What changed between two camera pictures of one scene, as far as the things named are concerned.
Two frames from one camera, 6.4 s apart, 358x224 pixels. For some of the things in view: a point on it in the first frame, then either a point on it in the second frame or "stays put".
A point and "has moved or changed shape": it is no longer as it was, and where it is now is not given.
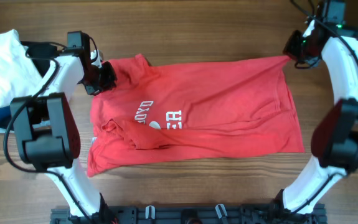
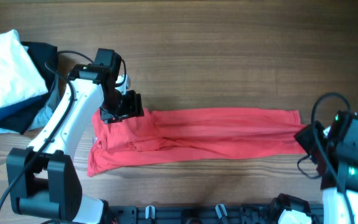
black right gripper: [295, 49] -> [307, 139]
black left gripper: [104, 78] -> [124, 109]
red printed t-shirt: [209, 108] has moved or changed shape
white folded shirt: [7, 71] stays put
